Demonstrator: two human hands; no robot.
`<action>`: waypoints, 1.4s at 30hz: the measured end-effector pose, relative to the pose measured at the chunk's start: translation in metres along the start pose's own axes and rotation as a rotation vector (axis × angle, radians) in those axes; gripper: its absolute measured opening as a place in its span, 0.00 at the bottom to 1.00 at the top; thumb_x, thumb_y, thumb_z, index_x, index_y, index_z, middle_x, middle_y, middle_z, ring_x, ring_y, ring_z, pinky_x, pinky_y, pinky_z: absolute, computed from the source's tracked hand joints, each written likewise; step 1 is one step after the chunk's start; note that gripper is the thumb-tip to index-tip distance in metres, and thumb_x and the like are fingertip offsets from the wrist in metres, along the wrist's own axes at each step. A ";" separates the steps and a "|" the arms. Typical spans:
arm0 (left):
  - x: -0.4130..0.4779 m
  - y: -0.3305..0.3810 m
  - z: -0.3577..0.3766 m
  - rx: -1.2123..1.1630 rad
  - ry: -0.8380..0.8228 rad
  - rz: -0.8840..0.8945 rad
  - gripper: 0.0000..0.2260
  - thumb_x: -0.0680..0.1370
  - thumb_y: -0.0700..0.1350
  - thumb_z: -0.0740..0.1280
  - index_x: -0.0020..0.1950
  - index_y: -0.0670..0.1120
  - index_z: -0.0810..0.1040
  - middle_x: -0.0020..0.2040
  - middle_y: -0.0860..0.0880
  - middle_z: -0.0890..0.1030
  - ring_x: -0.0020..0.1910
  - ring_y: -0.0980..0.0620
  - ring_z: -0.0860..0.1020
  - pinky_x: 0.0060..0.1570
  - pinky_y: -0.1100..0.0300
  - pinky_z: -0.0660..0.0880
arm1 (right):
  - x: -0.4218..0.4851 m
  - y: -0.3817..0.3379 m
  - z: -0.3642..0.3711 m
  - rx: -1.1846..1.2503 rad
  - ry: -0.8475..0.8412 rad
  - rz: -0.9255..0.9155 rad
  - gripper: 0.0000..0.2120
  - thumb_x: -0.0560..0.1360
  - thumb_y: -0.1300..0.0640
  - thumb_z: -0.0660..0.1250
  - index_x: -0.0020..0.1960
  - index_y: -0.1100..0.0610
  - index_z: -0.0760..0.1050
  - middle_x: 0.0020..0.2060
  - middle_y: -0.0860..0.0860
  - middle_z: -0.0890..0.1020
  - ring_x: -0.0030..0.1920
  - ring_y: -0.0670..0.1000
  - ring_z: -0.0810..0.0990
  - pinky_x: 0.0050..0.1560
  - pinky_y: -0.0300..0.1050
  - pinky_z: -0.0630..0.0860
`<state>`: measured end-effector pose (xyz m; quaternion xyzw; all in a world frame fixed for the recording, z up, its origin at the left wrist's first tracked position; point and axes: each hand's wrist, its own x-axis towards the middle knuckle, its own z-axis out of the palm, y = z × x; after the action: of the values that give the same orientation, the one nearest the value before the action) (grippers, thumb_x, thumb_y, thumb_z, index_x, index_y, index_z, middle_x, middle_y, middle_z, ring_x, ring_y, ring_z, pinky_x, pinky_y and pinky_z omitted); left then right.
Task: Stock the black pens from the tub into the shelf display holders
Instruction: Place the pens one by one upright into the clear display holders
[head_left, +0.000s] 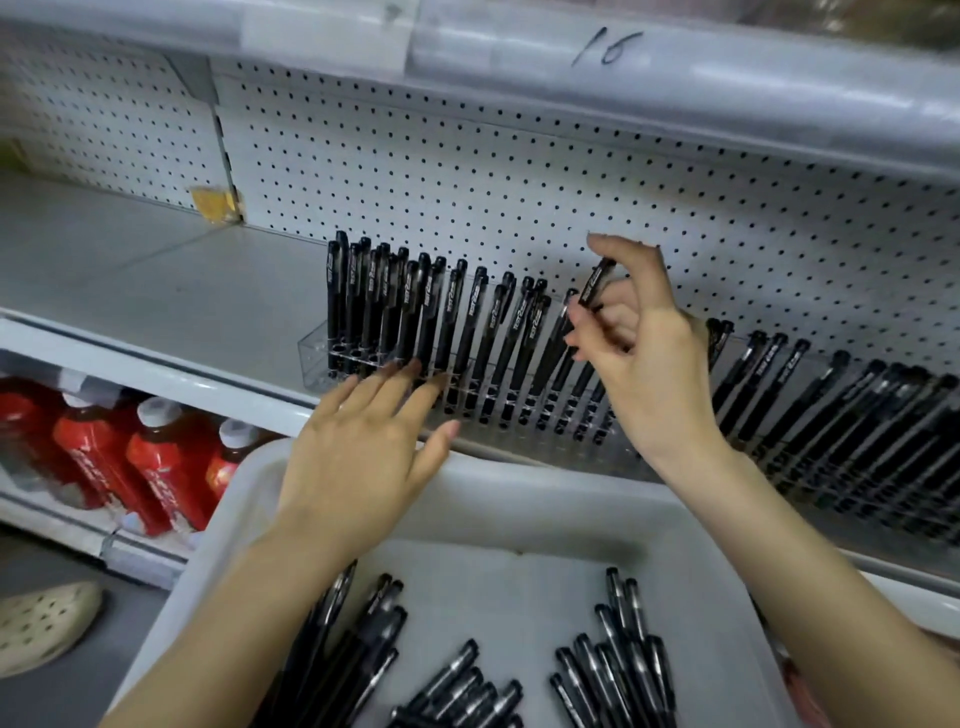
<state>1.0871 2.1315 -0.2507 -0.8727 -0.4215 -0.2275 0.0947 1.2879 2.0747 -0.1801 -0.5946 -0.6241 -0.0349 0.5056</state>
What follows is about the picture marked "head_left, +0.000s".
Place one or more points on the pile of loose black pens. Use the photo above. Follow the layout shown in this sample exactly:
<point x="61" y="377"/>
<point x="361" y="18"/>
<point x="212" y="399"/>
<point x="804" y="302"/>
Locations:
<point x="619" y="660"/>

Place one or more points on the white lower shelf board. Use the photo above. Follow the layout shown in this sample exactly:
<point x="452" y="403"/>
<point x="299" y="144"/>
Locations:
<point x="60" y="536"/>

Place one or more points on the person's right thumb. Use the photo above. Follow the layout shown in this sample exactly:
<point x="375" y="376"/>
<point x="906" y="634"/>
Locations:
<point x="621" y="296"/>

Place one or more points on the grey shelf bracket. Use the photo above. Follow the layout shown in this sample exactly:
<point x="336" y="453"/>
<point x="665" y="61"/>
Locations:
<point x="193" y="79"/>

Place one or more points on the person's right hand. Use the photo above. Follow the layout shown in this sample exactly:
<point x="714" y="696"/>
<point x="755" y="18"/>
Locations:
<point x="660" y="382"/>

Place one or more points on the yellow tape scrap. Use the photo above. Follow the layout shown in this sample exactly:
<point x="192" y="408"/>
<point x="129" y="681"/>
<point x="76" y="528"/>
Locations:
<point x="215" y="204"/>

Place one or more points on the white plastic bin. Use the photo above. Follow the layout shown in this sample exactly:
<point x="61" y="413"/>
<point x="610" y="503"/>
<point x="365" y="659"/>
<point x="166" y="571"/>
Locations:
<point x="517" y="517"/>

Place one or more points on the white paper shelf label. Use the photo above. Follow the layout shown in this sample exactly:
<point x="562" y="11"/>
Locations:
<point x="322" y="34"/>

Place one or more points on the person's right forearm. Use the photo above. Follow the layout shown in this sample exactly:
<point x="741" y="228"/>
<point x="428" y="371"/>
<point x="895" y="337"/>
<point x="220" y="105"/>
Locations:
<point x="810" y="600"/>

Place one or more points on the single black gel pen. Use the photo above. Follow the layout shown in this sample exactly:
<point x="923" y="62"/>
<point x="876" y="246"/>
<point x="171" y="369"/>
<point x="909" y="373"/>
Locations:
<point x="598" y="281"/>

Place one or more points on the person's left middle finger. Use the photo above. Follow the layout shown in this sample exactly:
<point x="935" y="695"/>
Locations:
<point x="397" y="394"/>

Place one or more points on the white pegboard back panel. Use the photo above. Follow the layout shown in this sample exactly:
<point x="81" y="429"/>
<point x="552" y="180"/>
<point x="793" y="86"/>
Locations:
<point x="525" y="187"/>
<point x="97" y="127"/>

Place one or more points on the shelf rail with clear strip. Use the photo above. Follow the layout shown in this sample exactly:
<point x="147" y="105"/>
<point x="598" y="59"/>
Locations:
<point x="675" y="82"/>

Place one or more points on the beige perforated shoe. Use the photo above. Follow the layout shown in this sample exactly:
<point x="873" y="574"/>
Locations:
<point x="41" y="626"/>

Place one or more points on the person's left little finger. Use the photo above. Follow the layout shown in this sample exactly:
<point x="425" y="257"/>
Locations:
<point x="331" y="405"/>

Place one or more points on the clear acrylic pen rack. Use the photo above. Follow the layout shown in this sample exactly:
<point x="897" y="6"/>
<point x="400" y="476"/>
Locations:
<point x="319" y="360"/>

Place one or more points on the person's left forearm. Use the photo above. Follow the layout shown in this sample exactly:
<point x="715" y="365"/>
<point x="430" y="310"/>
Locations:
<point x="240" y="637"/>

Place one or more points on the grey metal shelf board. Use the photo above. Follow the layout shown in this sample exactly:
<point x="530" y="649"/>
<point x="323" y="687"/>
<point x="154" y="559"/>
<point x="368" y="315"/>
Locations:
<point x="165" y="285"/>

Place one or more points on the person's left hand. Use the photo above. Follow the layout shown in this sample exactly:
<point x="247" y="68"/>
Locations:
<point x="352" y="465"/>

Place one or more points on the red bottle with white cap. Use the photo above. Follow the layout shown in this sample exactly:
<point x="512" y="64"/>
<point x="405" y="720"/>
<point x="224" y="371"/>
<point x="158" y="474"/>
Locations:
<point x="225" y="461"/>
<point x="22" y="427"/>
<point x="101" y="457"/>
<point x="169" y="465"/>

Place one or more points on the row of black pens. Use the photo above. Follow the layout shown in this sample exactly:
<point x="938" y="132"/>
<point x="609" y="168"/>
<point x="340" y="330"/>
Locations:
<point x="480" y="330"/>

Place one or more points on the person's left thumb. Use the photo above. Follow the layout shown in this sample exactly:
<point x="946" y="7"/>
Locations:
<point x="439" y="450"/>

